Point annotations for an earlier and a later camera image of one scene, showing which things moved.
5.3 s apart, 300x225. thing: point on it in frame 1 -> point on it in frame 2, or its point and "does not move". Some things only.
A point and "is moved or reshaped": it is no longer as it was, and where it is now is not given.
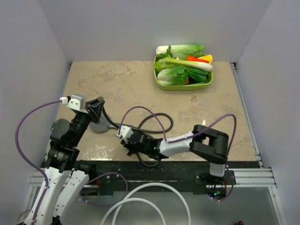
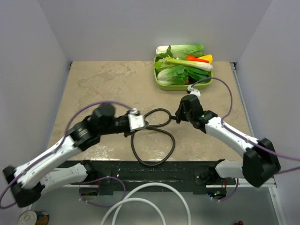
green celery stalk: x=197 y=65 does not move
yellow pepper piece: x=208 y=57 does not move
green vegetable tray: x=191 y=86 does not move
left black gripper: x=91 y=113 -> x=128 y=133
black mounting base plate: x=111 y=178 does not move
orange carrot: x=191 y=58 does not move
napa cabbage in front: x=174 y=75 does not move
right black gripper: x=127 y=145 -> x=179 y=113
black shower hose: x=138 y=126 is moved or reshaped
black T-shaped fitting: x=132 y=151 -> x=178 y=120
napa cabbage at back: x=181 y=51 does not move
